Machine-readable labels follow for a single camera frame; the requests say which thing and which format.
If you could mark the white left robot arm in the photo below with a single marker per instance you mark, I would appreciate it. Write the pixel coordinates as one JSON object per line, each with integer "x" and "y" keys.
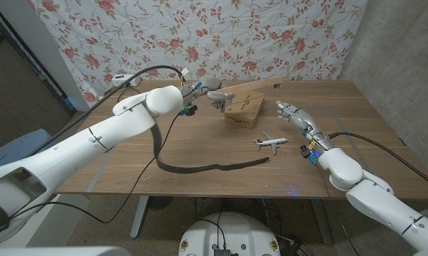
{"x": 93, "y": 138}

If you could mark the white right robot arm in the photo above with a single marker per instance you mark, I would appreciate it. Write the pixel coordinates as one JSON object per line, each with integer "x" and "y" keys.
{"x": 374, "y": 202}

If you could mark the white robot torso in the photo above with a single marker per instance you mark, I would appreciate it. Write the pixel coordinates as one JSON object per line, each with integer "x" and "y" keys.
{"x": 231, "y": 231}

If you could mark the white toy airplane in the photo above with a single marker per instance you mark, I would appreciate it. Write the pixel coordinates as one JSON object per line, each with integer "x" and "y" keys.
{"x": 271, "y": 142}

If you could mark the white power strip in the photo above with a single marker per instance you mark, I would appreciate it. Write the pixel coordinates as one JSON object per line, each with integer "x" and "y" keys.
{"x": 119, "y": 80}

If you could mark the grey table leg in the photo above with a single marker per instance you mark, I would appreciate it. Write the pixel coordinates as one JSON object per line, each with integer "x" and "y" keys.
{"x": 322, "y": 224}

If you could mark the white table leg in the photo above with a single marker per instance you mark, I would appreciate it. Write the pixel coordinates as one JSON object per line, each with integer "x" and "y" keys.
{"x": 139, "y": 217}

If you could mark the white door frame post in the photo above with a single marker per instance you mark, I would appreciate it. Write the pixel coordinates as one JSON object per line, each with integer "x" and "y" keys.
{"x": 40, "y": 42}

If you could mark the floral backdrop cloth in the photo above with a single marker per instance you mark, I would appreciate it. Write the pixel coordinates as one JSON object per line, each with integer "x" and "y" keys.
{"x": 199, "y": 35}

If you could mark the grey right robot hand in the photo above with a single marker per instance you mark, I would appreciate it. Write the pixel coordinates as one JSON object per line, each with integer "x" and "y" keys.
{"x": 301, "y": 119}

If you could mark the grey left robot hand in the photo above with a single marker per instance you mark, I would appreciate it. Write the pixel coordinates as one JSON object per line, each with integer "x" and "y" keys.
{"x": 208, "y": 87}

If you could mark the wooden hanger with metal clips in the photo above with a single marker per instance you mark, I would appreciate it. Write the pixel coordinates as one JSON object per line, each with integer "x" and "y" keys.
{"x": 256, "y": 86}

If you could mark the dark brown leather belt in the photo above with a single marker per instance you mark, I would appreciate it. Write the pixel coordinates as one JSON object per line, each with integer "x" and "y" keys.
{"x": 185, "y": 170}

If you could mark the brown cardboard package box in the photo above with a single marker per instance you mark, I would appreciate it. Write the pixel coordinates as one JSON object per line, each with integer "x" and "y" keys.
{"x": 246, "y": 108}

